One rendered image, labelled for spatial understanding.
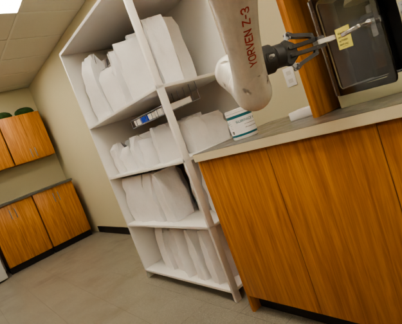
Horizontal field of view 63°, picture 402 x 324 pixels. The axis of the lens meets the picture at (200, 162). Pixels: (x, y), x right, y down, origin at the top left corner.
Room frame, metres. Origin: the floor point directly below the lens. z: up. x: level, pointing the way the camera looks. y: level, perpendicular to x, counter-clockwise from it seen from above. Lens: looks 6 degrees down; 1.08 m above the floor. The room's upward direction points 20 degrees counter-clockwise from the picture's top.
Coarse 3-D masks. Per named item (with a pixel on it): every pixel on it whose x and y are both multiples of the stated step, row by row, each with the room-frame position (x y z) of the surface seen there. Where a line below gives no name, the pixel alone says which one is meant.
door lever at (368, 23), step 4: (368, 20) 1.09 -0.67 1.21; (356, 24) 1.09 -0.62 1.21; (360, 24) 1.08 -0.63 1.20; (364, 24) 1.09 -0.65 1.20; (368, 24) 1.09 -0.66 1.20; (352, 28) 1.10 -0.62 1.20; (356, 28) 1.09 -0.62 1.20; (344, 32) 1.15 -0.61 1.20; (348, 32) 1.13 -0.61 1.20; (344, 36) 1.16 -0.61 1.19
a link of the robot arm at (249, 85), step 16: (224, 0) 0.72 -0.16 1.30; (240, 0) 0.72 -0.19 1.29; (256, 0) 0.75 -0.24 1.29; (224, 16) 0.76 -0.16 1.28; (240, 16) 0.75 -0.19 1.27; (256, 16) 0.78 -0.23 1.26; (224, 32) 0.80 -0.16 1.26; (240, 32) 0.78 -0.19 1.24; (256, 32) 0.80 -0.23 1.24; (240, 48) 0.81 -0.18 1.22; (256, 48) 0.82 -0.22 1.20; (240, 64) 0.85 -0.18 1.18; (256, 64) 0.85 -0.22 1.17; (240, 80) 0.89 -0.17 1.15; (256, 80) 0.88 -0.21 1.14; (240, 96) 0.93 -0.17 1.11; (256, 96) 0.91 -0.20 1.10
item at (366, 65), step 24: (312, 0) 1.33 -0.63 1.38; (336, 0) 1.21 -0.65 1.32; (360, 0) 1.11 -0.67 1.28; (336, 24) 1.24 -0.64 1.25; (336, 48) 1.28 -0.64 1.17; (360, 48) 1.16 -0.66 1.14; (384, 48) 1.07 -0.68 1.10; (336, 72) 1.32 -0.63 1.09; (360, 72) 1.20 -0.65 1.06; (384, 72) 1.09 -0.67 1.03
